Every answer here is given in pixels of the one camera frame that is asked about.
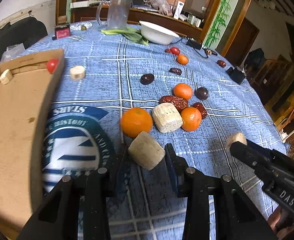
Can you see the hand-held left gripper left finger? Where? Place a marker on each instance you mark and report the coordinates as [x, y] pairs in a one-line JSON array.
[[119, 170]]

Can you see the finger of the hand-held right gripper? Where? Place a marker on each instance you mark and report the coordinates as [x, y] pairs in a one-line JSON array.
[[243, 153], [258, 146]]

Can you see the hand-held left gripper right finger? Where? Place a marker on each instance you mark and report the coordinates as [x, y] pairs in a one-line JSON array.
[[170, 166]]

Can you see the small corn cob piece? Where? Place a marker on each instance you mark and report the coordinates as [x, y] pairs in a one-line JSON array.
[[235, 138], [77, 73], [5, 76]]

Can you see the large corn cob piece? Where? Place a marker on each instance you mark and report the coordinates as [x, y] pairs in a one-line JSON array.
[[167, 117]]

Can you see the large orange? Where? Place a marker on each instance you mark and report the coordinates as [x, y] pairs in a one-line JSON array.
[[136, 122]]

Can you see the large red date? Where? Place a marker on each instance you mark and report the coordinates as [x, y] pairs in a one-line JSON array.
[[174, 102]]

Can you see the brown cardboard box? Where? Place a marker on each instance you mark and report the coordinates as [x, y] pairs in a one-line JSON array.
[[12, 130]]

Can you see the person's right hand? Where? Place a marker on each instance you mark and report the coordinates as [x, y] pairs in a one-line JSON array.
[[277, 220]]

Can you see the wooden chair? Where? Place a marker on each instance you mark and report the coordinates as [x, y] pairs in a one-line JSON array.
[[274, 75]]

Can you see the black box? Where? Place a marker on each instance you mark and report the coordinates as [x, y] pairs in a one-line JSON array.
[[237, 75]]

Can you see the small orange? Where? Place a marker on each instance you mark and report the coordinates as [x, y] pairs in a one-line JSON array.
[[182, 59]]

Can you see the small red date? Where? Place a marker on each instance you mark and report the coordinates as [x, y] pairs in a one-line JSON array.
[[167, 50]]

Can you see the red tomato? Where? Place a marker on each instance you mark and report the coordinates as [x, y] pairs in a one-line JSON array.
[[52, 65], [175, 50]]

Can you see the blue plaid tablecloth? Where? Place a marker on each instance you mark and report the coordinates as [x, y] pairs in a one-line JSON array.
[[107, 55]]

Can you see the white bowl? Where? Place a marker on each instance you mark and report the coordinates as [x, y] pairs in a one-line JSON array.
[[155, 33]]

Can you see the green leafy vegetable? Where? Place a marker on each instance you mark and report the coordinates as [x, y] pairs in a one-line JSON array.
[[134, 36]]

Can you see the green olive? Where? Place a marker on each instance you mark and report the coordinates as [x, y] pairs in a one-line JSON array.
[[82, 27]]

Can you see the small patterned plate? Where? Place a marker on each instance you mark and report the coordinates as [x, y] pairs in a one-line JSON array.
[[88, 25]]

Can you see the red box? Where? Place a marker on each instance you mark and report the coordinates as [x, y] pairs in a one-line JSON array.
[[62, 32]]

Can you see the clear glass pitcher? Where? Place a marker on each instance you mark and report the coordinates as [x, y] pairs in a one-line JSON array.
[[117, 15]]

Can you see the white and blue box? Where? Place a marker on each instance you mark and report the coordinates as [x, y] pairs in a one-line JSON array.
[[179, 10]]

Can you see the wooden sideboard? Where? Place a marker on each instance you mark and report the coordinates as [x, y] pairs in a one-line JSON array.
[[92, 13]]

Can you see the clear plastic bag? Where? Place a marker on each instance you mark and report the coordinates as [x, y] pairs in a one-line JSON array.
[[10, 51]]

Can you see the white plastic bag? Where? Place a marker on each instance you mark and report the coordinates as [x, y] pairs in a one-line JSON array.
[[162, 5]]

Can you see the black sofa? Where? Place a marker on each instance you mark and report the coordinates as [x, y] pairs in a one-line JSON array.
[[17, 35]]

